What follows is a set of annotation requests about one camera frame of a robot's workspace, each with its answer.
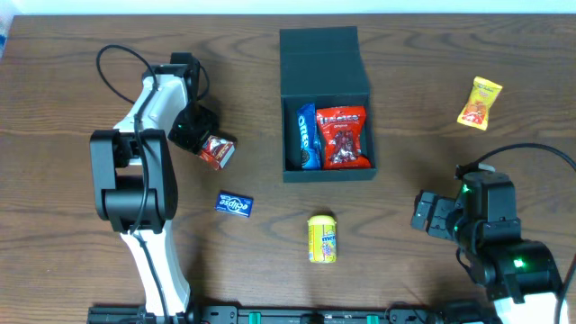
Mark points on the yellow Mentos gum bottle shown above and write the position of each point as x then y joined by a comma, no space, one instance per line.
322,239

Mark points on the blue Oreo cookie pack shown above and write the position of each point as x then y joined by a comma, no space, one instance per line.
309,137

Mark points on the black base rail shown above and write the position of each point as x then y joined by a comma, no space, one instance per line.
270,315

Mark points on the red Hacks candy bag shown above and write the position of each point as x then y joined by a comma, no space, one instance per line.
341,129

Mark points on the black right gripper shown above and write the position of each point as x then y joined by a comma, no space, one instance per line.
437,216

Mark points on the dark green open box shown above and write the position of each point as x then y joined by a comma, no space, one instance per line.
322,66

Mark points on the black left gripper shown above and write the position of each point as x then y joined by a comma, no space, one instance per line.
198,136

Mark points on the red cookie carton box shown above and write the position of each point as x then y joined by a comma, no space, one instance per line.
217,151

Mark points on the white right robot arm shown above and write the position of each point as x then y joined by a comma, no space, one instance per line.
519,276

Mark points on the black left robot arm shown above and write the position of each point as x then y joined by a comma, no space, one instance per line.
135,187

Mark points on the blue Eclipse mints box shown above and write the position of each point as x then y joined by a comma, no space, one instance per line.
234,204

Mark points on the yellow snack packet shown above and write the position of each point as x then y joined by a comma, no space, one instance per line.
476,111

